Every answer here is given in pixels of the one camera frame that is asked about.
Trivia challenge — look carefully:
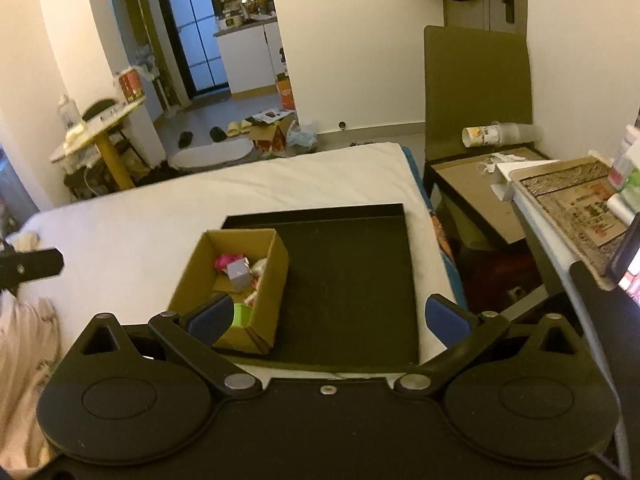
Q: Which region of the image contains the clear water bottle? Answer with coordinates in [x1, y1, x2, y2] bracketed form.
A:
[57, 96, 84, 134]

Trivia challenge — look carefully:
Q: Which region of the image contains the red printed box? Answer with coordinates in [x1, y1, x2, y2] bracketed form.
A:
[119, 67, 147, 105]

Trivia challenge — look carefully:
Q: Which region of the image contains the dark framed glass door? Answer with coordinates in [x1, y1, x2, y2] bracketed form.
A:
[152, 0, 231, 97]

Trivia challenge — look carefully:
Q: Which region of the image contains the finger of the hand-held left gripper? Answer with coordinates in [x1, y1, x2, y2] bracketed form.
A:
[0, 247, 65, 295]

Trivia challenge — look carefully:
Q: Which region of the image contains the orange carton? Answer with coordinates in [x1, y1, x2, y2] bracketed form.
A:
[276, 76, 296, 111]

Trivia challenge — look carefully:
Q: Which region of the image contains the black tray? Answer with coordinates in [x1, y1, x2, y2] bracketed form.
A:
[220, 203, 421, 366]

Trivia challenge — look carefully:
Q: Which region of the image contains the stack of disposable cups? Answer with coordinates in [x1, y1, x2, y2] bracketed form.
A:
[461, 121, 545, 149]

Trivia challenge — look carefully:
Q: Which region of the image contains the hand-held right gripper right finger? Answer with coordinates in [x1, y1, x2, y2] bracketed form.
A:
[392, 293, 599, 401]

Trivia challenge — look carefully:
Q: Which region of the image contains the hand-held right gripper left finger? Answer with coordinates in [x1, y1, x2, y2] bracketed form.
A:
[57, 292, 263, 404]

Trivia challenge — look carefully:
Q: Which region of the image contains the white kitchen cabinet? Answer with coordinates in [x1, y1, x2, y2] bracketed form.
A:
[214, 17, 284, 96]

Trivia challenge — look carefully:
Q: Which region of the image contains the grey toy box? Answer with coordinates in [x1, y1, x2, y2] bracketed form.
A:
[226, 258, 252, 292]

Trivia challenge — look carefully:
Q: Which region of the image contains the pale blue plastic bag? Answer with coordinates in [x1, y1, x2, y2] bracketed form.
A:
[286, 120, 319, 154]

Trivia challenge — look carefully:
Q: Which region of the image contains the patterned board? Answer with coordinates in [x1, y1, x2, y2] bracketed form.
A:
[515, 156, 631, 291]

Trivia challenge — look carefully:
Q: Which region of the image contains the pink dinosaur toy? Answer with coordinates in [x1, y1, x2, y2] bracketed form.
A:
[214, 254, 249, 274]

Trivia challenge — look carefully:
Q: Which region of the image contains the printed pale cloth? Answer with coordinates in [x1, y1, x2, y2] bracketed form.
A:
[0, 295, 64, 480]

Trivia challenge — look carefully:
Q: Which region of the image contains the white plastic bottle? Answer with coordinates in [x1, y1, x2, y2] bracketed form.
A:
[612, 127, 640, 176]

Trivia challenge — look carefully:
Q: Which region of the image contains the brown cardboard floor box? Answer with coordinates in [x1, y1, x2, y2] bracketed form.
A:
[248, 115, 296, 154]

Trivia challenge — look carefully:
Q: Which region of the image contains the round table with yellow leg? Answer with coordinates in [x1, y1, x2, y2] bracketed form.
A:
[49, 97, 149, 191]

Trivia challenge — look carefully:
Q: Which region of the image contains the olive board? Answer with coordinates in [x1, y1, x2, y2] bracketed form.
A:
[423, 25, 532, 161]

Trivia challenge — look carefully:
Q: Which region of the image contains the green toy house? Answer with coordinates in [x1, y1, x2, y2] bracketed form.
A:
[231, 302, 259, 331]

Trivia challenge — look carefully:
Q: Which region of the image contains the cream cloth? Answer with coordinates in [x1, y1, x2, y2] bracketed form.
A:
[12, 230, 41, 252]

